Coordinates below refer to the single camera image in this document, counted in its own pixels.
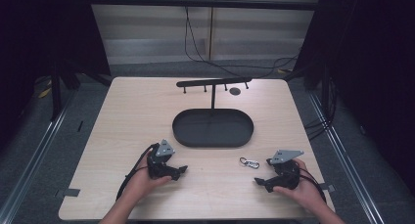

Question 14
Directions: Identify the silver carabiner keyring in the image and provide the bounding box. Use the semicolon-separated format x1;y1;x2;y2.
239;157;261;170

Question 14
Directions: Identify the bundle of black floor cables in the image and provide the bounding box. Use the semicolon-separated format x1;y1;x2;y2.
303;76;339;142

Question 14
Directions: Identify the metal floor rail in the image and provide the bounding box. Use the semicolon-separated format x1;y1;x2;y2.
0;93;76;224
306;90;386;224

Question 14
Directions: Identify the person's right hand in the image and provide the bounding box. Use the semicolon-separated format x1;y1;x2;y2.
273;158;323;213

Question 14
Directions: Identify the person's left hand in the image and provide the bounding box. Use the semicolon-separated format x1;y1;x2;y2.
124;155;173;202

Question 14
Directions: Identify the black wall cable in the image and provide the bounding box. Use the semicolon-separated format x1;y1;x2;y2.
183;5;300;79

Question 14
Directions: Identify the black key stand with tray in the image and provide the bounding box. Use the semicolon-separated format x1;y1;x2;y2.
171;76;255;150

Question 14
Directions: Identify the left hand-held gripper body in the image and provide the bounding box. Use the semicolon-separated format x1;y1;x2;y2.
146;138;176;180

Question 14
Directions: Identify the right hand-held gripper cable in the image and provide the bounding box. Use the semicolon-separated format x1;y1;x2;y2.
295;166;328;204

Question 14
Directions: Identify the black stand leg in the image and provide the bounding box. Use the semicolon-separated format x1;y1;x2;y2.
49;64;64;122

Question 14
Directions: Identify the hand-held gripper cable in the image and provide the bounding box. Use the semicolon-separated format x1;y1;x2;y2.
115;143;160;202
295;166;328;204

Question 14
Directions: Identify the grey tape piece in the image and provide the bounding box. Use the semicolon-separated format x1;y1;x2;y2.
318;182;337;193
54;187;81;200

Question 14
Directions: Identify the black curtain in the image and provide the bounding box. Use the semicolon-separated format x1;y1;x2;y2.
0;0;112;154
293;0;415;196

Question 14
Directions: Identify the left hand-held gripper cable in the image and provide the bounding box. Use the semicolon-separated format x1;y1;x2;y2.
115;143;160;202

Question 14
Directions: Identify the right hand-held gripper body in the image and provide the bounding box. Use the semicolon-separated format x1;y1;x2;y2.
265;149;305;191

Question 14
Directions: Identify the black horizontal frame bar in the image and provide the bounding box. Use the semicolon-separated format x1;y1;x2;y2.
87;0;322;12

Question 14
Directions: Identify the yellow object on floor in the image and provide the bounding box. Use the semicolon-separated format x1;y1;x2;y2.
37;79;53;100

